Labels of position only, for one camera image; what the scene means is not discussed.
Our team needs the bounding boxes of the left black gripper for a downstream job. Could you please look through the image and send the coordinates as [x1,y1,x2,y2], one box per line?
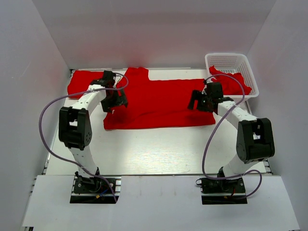
[101,86,128,114]

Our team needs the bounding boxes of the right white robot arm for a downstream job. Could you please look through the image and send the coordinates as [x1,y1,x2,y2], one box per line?
[188,82,275,192]

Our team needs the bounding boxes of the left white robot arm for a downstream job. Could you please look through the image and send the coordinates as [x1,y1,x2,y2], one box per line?
[59,71,128,192]

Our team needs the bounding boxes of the red t shirts in basket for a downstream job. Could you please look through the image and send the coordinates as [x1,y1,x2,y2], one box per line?
[209,66,252,96]

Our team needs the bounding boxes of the folded red t shirt stack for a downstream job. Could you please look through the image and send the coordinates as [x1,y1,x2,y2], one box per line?
[67,70,103,95]

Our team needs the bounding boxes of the white plastic basket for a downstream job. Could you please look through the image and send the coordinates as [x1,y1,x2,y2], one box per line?
[205,53,259,102]

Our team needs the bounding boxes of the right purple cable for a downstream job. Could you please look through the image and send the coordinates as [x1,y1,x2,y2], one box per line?
[201,74,263,199]

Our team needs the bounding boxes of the purple cable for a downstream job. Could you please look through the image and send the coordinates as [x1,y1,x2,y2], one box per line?
[201,74,263,199]
[38,72,129,203]

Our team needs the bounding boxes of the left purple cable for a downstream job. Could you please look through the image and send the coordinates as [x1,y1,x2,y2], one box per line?
[38,72,129,203]

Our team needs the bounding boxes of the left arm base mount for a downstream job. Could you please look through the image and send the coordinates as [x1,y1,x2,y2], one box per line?
[70,176,121,204]

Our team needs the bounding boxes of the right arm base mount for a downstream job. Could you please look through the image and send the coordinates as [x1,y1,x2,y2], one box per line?
[195,178,247,205]

